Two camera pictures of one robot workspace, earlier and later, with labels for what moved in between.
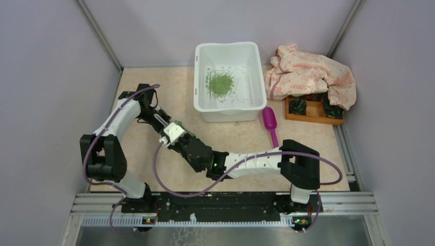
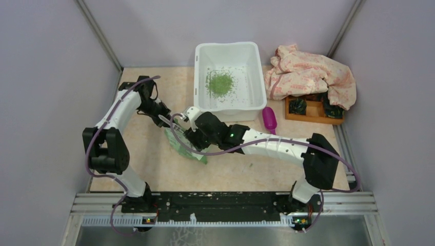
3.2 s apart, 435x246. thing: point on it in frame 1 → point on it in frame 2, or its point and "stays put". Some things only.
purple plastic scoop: [270, 122] stays put
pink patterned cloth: [294, 72] stays put
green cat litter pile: [220, 84] stays put
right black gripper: [174, 147] → [194, 137]
